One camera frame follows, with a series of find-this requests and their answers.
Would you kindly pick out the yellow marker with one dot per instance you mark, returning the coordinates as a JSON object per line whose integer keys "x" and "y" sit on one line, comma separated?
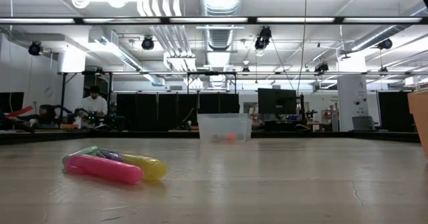
{"x": 147, "y": 165}

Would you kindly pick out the purple marker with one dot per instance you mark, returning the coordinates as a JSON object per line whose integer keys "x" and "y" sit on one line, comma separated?
{"x": 112, "y": 155}

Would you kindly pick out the pink marker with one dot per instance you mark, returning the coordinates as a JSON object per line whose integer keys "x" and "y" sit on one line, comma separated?
{"x": 103, "y": 168}

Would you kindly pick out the green marker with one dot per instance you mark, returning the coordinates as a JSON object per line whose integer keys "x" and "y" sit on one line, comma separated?
{"x": 82, "y": 150}

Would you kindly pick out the clear plastic bin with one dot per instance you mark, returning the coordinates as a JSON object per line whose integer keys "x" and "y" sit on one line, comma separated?
{"x": 214, "y": 123}

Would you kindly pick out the black ceiling spotlight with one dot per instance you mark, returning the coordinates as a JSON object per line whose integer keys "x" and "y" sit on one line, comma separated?
{"x": 321, "y": 67}
{"x": 263, "y": 36}
{"x": 35, "y": 48}
{"x": 147, "y": 43}
{"x": 385, "y": 44}

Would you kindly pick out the black overhead rig beam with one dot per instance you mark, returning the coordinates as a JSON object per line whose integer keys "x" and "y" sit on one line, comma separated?
{"x": 164, "y": 20}

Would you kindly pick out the person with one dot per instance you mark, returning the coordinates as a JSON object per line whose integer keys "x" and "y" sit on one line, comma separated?
{"x": 94, "y": 105}

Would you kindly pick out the white square pillar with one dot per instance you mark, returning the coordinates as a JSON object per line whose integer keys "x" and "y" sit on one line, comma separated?
{"x": 352, "y": 97}

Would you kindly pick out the grey bin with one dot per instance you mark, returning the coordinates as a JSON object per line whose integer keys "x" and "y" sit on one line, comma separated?
{"x": 362, "y": 123}

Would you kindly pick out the black panel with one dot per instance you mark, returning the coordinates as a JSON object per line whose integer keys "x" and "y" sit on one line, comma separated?
{"x": 394, "y": 112}

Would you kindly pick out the red foam tube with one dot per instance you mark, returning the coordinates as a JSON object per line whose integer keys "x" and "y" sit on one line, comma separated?
{"x": 20, "y": 111}

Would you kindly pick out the black background station frame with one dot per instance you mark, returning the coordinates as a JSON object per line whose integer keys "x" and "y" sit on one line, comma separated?
{"x": 211, "y": 73}
{"x": 63, "y": 93}

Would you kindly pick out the black partition wall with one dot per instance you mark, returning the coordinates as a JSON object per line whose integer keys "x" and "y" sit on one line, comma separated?
{"x": 167, "y": 112}

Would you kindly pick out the black table frame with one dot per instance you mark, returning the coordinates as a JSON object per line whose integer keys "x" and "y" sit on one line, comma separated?
{"x": 301, "y": 135}

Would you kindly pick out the silver ventilation duct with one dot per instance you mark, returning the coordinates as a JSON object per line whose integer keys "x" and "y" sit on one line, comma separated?
{"x": 220, "y": 3}

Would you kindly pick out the black wall monitor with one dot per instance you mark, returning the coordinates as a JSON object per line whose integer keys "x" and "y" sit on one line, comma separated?
{"x": 11, "y": 100}

